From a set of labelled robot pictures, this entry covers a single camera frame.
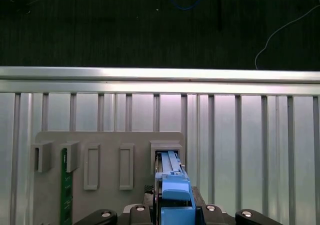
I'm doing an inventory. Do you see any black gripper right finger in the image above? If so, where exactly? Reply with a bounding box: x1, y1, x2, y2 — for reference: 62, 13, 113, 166
191, 186, 277, 225

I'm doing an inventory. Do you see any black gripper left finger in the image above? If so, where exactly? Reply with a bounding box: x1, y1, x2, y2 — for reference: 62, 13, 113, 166
73, 184, 158, 225

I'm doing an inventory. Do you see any hard disk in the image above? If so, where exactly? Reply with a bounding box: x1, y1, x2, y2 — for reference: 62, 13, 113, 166
154, 149, 198, 225

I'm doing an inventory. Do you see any grey parts rack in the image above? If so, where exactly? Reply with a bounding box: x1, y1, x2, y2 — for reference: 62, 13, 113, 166
31, 131, 186, 225

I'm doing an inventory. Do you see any green RAM stick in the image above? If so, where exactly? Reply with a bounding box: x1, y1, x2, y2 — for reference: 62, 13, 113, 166
61, 147, 74, 225

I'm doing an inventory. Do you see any white floor cable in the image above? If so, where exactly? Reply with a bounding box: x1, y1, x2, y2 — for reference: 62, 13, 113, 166
254, 4, 320, 70

